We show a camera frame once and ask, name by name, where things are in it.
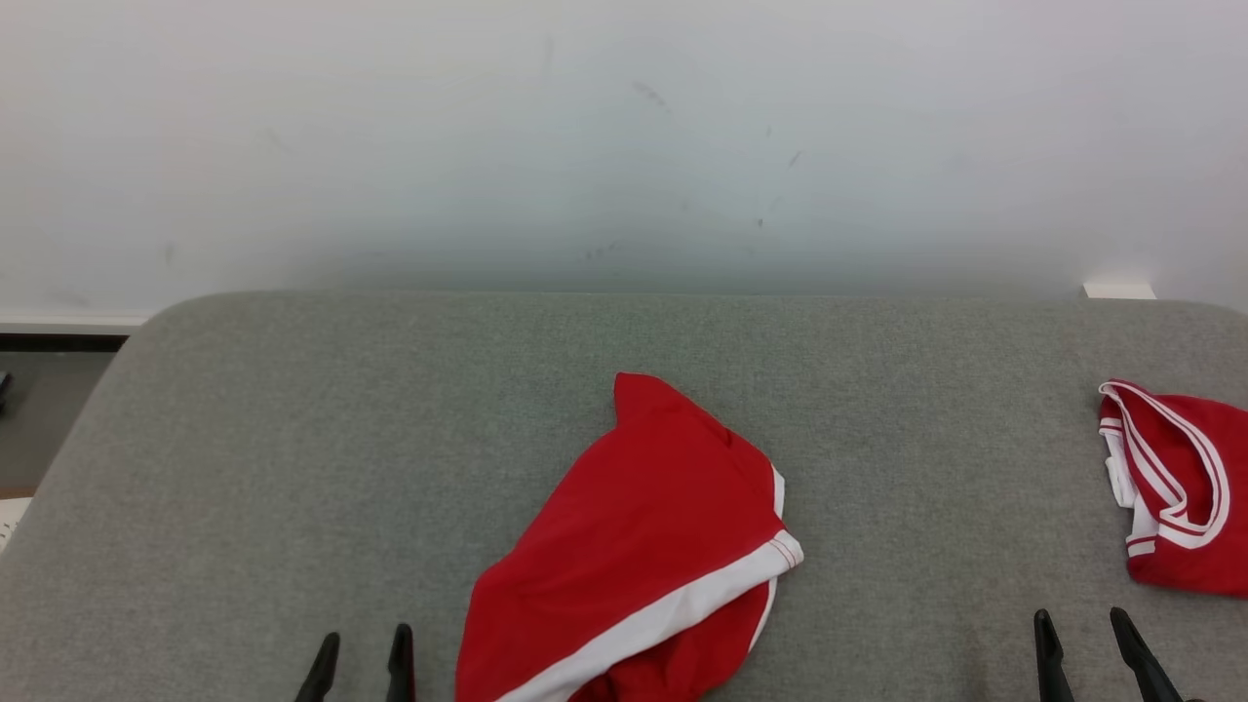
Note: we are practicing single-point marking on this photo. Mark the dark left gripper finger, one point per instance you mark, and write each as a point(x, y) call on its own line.
point(401, 668)
point(320, 673)

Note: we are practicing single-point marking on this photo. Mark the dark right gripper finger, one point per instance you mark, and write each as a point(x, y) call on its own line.
point(1146, 668)
point(1052, 668)

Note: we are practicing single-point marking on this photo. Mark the red Bulls 23 jersey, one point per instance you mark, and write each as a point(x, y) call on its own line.
point(1204, 546)

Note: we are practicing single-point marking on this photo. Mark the red shorts with white band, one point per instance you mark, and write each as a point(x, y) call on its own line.
point(624, 536)

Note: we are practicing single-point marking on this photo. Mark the grey fabric sofa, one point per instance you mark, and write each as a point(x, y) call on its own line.
point(341, 487)

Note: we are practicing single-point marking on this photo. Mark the white perforated basket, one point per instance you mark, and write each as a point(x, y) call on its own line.
point(10, 522)

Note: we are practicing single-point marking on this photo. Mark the small white wall box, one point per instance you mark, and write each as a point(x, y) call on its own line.
point(1119, 291)

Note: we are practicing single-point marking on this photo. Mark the white wall skirting strip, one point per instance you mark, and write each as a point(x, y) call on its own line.
point(68, 322)

